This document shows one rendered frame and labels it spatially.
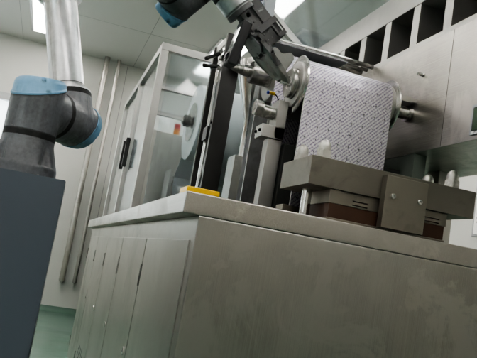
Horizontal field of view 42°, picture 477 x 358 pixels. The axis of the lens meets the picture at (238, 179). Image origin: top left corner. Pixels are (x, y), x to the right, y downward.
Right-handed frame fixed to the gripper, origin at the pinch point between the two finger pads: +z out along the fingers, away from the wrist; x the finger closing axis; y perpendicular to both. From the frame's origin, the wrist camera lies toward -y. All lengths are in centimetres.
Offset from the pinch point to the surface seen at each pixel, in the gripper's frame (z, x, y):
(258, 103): 0.6, 3.6, -7.2
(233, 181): 20, 69, -5
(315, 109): 9.9, -4.3, 0.5
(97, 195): -2, 552, 4
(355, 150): 24.2, -4.4, 2.5
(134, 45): -99, 478, 121
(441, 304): 54, -30, -16
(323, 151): 15.6, -21.9, -12.6
